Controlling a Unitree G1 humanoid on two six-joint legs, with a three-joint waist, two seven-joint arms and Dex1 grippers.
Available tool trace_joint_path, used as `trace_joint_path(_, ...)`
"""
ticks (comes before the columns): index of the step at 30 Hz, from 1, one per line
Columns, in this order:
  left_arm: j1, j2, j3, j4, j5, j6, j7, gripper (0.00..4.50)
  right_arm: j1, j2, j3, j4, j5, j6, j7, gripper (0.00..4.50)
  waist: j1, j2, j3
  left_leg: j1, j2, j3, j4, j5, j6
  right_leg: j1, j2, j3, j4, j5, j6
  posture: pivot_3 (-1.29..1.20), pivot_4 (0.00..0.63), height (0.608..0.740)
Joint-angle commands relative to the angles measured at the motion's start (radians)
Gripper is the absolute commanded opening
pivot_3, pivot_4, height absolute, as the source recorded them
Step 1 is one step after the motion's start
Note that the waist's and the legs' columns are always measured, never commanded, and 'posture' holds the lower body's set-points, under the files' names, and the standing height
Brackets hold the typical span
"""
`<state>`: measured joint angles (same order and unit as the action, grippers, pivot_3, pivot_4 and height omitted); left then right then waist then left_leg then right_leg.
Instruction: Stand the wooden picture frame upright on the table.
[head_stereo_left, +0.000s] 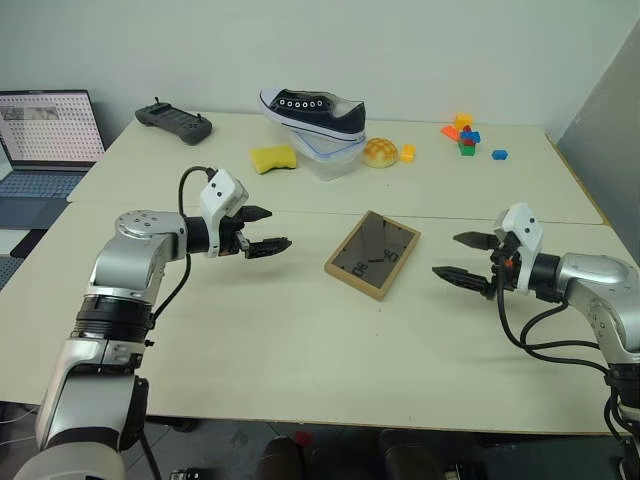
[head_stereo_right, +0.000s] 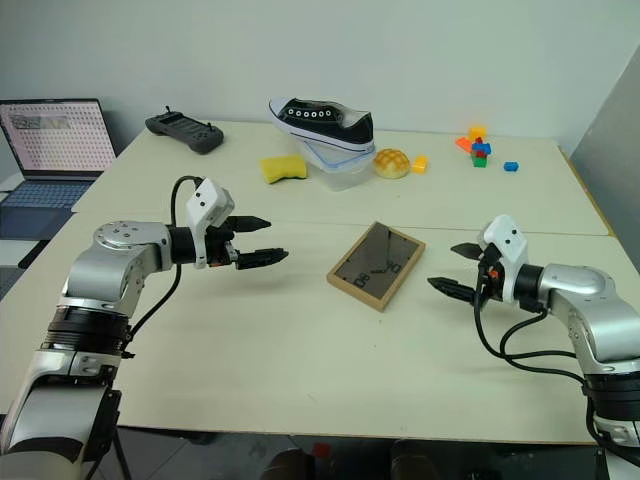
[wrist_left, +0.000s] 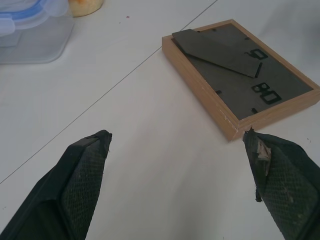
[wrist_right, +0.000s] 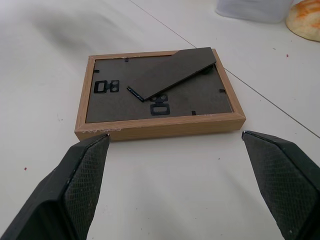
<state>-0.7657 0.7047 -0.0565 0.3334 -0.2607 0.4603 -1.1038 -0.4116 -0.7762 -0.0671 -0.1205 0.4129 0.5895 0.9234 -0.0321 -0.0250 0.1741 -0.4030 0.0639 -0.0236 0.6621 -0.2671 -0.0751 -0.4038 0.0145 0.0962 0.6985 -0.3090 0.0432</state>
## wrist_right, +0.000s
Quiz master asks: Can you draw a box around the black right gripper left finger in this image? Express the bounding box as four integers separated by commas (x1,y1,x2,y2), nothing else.
0,133,111,240

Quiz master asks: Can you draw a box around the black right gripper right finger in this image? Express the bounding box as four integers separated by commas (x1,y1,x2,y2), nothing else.
241,130,320,240

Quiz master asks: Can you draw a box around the yellow orange round bread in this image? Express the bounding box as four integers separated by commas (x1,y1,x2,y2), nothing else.
285,0,320,43

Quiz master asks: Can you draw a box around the translucent plastic container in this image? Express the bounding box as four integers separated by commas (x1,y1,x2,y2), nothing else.
215,0,295,25

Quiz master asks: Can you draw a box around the wooden picture frame face down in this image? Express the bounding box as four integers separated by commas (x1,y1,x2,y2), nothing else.
73,46,246,143

